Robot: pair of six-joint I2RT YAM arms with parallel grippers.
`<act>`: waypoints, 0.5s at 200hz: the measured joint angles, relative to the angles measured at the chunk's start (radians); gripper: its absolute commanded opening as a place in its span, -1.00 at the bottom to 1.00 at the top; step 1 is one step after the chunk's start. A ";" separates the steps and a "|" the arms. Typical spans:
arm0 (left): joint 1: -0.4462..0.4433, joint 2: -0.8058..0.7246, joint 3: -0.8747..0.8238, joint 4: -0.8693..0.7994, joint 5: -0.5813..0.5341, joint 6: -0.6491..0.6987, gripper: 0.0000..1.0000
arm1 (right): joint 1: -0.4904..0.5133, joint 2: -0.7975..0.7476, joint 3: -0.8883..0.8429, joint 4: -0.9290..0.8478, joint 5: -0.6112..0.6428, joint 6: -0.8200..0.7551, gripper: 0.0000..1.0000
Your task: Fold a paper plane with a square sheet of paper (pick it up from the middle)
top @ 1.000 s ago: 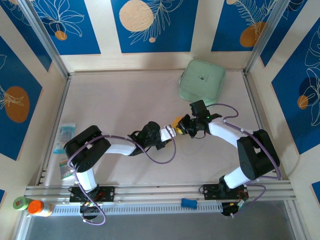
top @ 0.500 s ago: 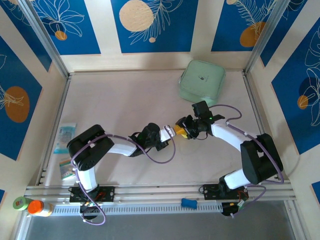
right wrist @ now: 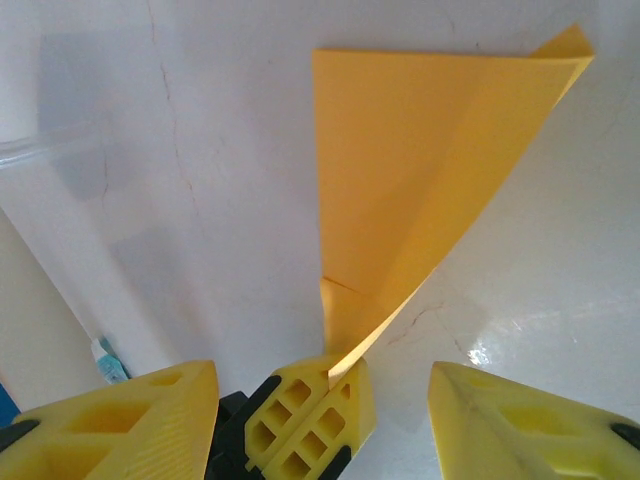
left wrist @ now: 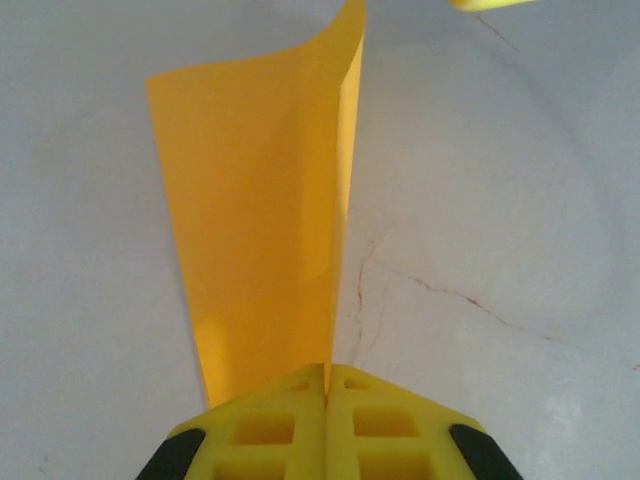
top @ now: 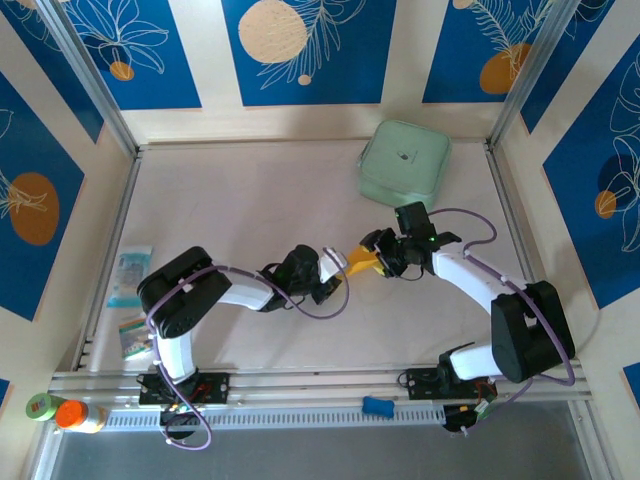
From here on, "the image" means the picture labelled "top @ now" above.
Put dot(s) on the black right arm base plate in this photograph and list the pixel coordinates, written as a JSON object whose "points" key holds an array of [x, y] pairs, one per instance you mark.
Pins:
{"points": [[420, 382]]}

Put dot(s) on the green tape roll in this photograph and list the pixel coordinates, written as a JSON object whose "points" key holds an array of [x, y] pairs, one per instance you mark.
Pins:
{"points": [[42, 407]]}

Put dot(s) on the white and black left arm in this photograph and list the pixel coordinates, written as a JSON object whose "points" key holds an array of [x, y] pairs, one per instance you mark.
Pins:
{"points": [[185, 295]]}

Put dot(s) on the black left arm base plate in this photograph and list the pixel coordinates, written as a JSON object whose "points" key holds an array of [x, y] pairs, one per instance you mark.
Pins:
{"points": [[217, 387]]}

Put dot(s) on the yellow cloth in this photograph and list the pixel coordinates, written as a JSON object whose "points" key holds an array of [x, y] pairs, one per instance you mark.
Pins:
{"points": [[360, 262]]}

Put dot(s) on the mint green zip pouch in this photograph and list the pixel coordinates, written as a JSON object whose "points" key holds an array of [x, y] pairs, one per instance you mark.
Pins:
{"points": [[405, 160]]}

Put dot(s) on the small green circuit board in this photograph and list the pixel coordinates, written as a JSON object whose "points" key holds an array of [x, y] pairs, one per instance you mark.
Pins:
{"points": [[180, 408], [482, 410]]}

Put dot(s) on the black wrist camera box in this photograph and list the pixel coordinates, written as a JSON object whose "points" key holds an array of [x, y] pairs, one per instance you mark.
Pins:
{"points": [[302, 265], [412, 217]]}

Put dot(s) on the aluminium frame post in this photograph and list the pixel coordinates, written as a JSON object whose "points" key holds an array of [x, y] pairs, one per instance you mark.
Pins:
{"points": [[530, 65], [85, 75]]}

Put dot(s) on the orange cap bottle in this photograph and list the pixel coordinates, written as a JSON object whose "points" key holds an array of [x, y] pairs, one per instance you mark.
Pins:
{"points": [[72, 415]]}

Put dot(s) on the green and white small packet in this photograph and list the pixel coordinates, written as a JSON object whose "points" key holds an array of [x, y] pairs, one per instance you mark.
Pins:
{"points": [[134, 340]]}

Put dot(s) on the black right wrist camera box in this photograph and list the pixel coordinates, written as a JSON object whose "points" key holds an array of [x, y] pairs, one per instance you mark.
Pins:
{"points": [[412, 217]]}

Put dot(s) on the blue and white packet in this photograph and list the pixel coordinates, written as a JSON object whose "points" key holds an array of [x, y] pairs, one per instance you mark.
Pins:
{"points": [[127, 275]]}

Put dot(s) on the aluminium side rail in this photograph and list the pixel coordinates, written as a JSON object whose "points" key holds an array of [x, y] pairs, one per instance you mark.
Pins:
{"points": [[507, 200], [127, 200]]}

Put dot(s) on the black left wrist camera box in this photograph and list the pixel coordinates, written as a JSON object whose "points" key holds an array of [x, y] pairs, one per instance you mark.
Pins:
{"points": [[302, 265]]}

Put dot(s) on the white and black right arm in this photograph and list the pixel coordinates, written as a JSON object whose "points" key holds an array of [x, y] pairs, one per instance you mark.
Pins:
{"points": [[530, 330]]}

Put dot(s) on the aluminium cross rail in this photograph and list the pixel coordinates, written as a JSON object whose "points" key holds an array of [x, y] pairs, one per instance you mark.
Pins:
{"points": [[310, 382]]}

